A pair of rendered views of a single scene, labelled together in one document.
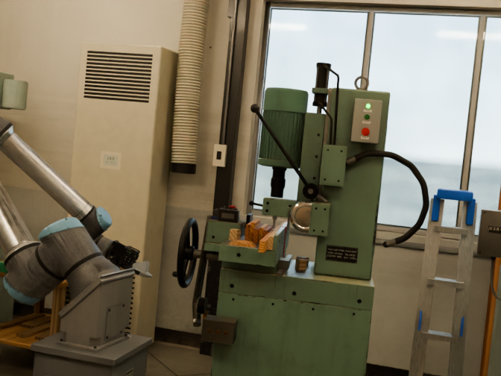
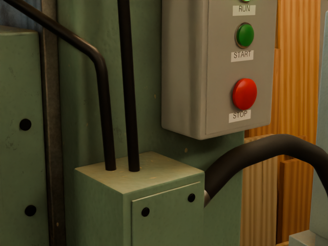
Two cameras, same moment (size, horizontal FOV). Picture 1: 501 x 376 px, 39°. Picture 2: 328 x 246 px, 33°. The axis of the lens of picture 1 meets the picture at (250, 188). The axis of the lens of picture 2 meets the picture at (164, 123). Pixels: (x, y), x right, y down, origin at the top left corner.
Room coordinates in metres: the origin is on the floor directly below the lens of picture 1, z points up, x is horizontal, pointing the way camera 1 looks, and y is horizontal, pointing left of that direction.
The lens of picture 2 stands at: (2.31, 0.02, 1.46)
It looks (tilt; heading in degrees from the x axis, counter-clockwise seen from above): 14 degrees down; 314
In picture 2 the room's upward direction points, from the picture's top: straight up
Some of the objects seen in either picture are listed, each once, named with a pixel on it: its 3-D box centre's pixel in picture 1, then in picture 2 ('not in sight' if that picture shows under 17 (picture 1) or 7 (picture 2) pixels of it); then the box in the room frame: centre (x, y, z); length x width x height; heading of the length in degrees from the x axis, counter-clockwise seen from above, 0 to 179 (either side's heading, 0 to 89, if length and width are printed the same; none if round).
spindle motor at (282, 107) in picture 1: (283, 128); not in sight; (2.83, -0.11, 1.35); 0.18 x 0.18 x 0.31
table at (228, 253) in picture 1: (245, 244); not in sight; (2.85, 0.00, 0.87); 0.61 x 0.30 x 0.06; 173
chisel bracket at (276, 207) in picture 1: (280, 209); not in sight; (2.83, -0.13, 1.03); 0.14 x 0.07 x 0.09; 83
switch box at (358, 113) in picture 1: (366, 121); (219, 48); (2.65, -0.41, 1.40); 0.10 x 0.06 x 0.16; 83
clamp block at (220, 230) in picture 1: (226, 231); not in sight; (2.86, 0.08, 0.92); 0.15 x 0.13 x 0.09; 173
